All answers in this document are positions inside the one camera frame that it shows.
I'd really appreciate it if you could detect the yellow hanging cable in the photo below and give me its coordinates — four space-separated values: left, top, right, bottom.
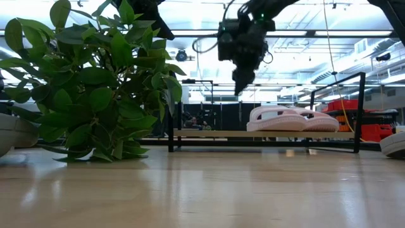
322 0 365 142

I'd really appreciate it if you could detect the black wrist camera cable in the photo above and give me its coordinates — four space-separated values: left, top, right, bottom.
192 36 220 54

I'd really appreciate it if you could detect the black metal shoe shelf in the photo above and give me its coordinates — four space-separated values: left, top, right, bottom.
166 72 366 154

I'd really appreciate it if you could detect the person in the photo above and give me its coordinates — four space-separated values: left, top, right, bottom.
183 110 212 131

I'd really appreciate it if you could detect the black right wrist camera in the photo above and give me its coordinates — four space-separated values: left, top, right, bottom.
217 18 242 61

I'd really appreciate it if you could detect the pink foam slide sandal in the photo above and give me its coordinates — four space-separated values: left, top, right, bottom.
246 106 308 132
290 107 340 132

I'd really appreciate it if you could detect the black overhead beam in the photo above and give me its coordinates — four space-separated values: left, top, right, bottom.
0 29 396 39

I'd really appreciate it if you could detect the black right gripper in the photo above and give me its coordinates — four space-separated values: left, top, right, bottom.
232 18 276 96

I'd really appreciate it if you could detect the green artificial leafy plant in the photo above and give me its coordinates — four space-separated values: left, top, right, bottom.
0 0 187 164

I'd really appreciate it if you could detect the grey foam slide sandal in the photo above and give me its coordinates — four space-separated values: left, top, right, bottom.
379 131 405 159
0 113 41 158

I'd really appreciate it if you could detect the red plastic bin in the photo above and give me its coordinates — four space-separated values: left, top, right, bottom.
325 99 359 111
360 123 394 143

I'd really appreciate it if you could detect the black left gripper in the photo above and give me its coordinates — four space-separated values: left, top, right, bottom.
132 6 175 41

